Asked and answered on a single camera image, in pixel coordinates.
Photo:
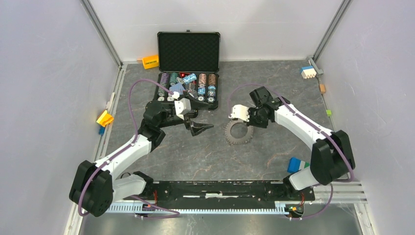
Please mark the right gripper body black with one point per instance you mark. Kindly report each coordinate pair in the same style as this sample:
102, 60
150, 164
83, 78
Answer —
256, 118

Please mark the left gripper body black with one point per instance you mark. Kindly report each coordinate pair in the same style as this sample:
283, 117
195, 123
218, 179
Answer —
188, 121

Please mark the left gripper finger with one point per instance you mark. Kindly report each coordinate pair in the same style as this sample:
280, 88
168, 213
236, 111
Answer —
198, 130
201, 125

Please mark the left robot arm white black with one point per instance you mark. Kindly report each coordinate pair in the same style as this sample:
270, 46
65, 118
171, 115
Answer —
97, 184

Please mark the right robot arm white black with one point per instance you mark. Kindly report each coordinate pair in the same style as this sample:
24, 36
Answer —
332, 158

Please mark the blue playing card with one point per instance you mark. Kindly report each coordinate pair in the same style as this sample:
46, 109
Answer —
179, 88

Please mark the black poker chip case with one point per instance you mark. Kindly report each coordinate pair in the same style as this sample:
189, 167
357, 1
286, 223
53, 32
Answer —
190, 59

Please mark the blue green toy brick stack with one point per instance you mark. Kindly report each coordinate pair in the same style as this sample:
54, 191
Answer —
296, 165

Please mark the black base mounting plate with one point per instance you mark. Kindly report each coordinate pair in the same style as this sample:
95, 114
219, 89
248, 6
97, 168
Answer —
221, 195

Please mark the blue white toy brick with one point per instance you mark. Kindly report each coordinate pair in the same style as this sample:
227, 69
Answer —
308, 72

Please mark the yellow box at back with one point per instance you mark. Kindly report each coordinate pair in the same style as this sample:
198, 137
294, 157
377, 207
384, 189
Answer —
150, 62

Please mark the orange wooden cube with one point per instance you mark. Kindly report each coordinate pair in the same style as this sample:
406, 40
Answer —
322, 88

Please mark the yellow orange block left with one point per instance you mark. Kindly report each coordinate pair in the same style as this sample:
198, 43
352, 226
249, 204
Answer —
105, 118

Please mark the small blue block left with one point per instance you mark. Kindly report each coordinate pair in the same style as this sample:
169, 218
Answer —
101, 130

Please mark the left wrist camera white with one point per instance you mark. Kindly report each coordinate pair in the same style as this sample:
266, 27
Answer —
182, 105

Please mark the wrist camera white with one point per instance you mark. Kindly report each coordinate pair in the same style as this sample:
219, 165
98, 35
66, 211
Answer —
240, 112
182, 105

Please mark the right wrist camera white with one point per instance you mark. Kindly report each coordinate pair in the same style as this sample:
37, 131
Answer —
240, 112

